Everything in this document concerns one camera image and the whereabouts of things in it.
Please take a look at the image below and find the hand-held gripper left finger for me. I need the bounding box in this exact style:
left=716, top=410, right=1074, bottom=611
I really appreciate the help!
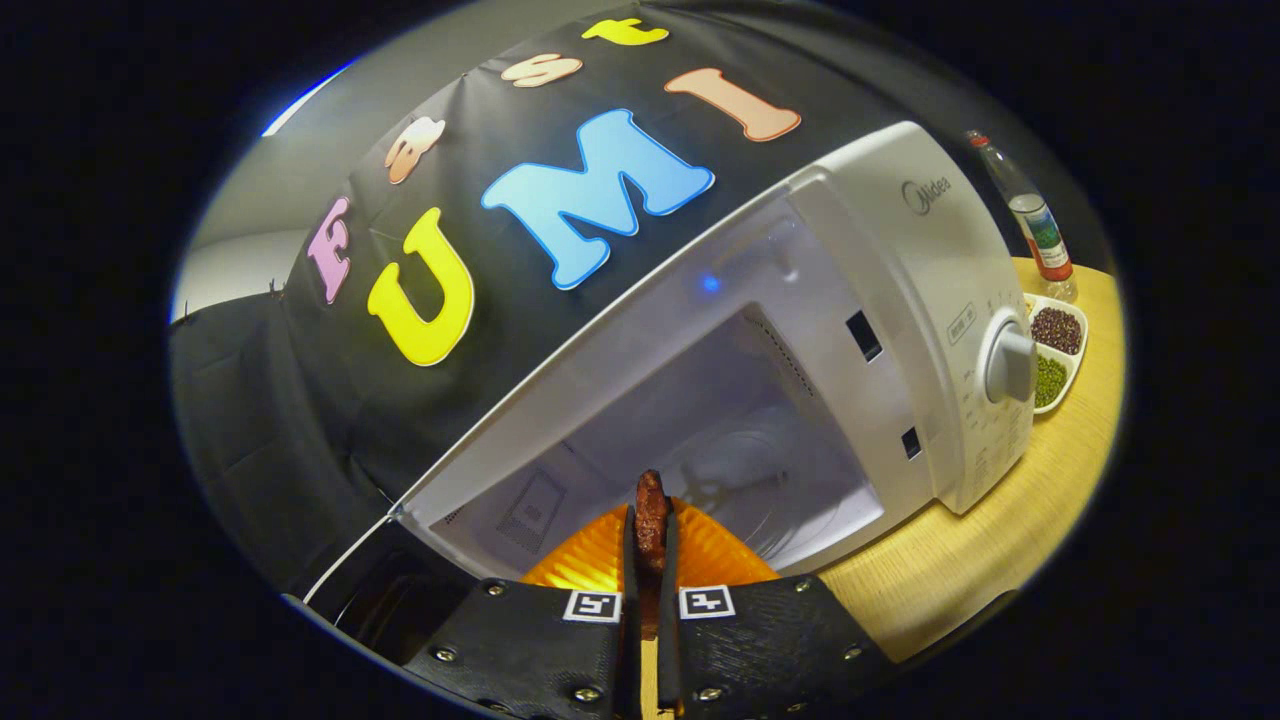
left=405, top=500, right=641, bottom=720

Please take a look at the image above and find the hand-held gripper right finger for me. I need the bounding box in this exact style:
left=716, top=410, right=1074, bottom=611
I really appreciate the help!
left=655, top=498, right=896, bottom=717

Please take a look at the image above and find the red sausage strip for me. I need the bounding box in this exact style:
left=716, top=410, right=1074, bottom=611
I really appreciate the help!
left=633, top=470, right=671, bottom=641

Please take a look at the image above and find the white toaster oven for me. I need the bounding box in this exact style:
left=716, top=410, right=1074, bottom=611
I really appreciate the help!
left=300, top=120, right=1038, bottom=666

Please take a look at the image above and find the black backdrop cloth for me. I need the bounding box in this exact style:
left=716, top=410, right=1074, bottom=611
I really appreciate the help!
left=170, top=0, right=1101, bottom=601

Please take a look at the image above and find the white divided dish of beans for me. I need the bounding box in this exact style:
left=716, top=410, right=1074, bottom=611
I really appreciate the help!
left=1022, top=292, right=1089, bottom=416

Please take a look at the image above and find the clear plastic bottle red cap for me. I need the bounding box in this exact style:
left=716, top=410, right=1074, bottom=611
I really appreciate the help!
left=965, top=130, right=1079, bottom=304

